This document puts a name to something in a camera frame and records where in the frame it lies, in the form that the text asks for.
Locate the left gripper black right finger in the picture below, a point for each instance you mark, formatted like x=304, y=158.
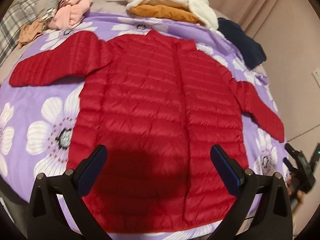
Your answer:
x=273, y=217

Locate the tan small cloth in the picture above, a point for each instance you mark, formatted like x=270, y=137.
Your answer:
x=31, y=32

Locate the pink garment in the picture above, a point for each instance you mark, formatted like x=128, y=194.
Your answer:
x=69, y=14

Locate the white wall socket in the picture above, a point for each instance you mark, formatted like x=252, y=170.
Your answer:
x=316, y=75

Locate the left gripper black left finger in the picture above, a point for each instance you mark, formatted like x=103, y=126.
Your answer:
x=45, y=216

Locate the grey plaid garment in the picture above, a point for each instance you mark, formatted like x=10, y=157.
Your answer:
x=21, y=13

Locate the navy blue garment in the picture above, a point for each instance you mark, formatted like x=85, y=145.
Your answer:
x=252, y=52

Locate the grey pillow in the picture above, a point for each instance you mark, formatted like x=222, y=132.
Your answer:
x=109, y=6

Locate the right hand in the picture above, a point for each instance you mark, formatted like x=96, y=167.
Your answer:
x=295, y=195

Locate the orange folded garment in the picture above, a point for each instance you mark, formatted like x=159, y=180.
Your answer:
x=163, y=11

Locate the red puffer jacket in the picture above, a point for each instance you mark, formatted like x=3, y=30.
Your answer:
x=158, y=104

